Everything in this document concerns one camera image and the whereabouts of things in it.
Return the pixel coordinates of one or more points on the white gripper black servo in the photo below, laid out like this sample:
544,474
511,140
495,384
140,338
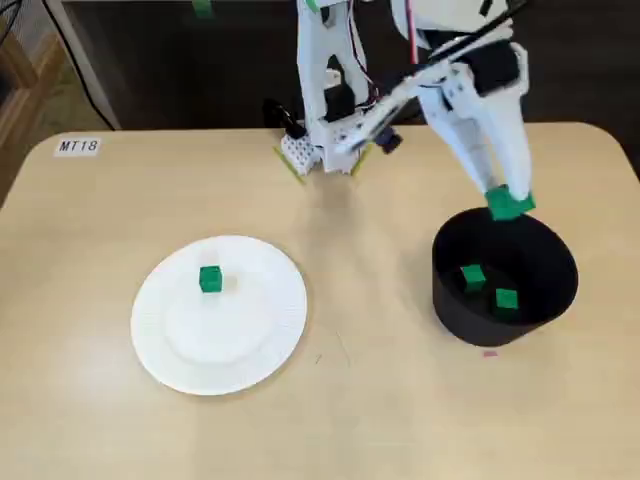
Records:
467,120

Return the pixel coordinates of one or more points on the green block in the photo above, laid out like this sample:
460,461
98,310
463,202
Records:
502,205
506,299
210,279
472,277

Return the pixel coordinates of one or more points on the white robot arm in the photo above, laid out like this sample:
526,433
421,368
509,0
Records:
312,75

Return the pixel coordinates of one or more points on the black pot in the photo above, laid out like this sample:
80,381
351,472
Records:
500,332

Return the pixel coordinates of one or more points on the white paper plate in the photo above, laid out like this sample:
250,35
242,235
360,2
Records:
220,350

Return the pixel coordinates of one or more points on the black table clamp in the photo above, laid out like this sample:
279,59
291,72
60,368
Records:
280,114

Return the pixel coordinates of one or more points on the pink tape piece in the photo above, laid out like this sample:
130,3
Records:
490,353

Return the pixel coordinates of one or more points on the white MT18 label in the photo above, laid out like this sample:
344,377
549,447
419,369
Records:
79,146

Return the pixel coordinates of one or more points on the wooden shelf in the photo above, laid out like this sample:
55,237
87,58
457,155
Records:
20,75

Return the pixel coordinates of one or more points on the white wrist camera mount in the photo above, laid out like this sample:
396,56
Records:
370,125

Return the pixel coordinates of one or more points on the green base plate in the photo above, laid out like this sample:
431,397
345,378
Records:
292,170

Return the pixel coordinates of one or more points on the white metal frame leg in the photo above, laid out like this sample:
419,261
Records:
85,65

